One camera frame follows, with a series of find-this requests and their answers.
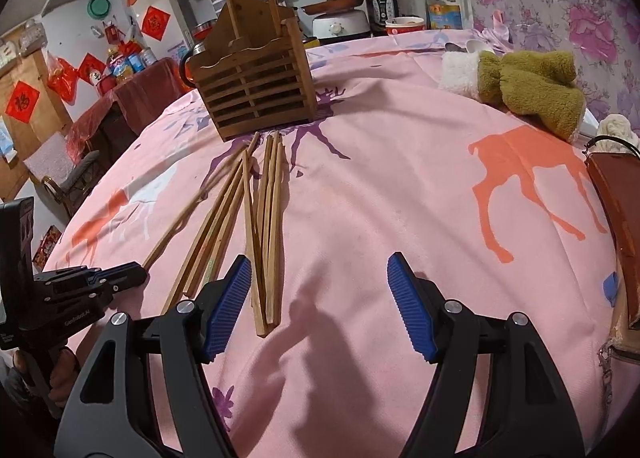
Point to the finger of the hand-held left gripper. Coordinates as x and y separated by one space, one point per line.
131 277
102 274

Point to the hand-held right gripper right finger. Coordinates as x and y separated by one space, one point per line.
407 308

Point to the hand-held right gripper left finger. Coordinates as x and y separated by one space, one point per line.
230 308

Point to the bundle of wooden chopsticks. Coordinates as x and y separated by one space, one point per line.
272 258

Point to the slatted wooden chopstick holder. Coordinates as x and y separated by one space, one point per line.
250 88

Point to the person's left hand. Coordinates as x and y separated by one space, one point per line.
62 378

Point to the red gift box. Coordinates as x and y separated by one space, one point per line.
47 248

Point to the pink deer print tablecloth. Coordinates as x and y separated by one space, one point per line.
375 198

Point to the blue and white packet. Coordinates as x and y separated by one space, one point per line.
6 138

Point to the red cloth covered table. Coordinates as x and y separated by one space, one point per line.
140 98

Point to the red diamond paper on board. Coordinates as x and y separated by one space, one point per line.
22 101

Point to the crumpled red paper decoration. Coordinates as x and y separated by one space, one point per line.
62 75

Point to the small red diamond paper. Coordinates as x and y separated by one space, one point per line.
91 68

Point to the large yellow oil bottle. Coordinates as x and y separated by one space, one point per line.
119 63

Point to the steel electric kettle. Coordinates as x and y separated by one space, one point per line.
187 65

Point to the brown leather bag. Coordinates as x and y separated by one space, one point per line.
617 218

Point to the white refrigerator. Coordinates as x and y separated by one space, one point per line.
172 40

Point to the red diamond paper on refrigerator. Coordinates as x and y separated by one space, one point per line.
155 23

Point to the green and white plush cloth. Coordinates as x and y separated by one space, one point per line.
535 83

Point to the metal spoon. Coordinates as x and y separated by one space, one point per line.
454 47

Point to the green plastic basin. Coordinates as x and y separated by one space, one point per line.
98 8

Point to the white fluffy object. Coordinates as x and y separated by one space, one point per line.
620 130

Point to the red and white bowl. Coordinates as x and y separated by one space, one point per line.
405 28

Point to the rice cooker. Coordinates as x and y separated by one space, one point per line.
340 25

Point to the steel pressure cooker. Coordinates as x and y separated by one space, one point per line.
395 3

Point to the dark frying pan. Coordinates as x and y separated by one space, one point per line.
335 4

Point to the wooden wall board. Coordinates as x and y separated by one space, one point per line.
30 153

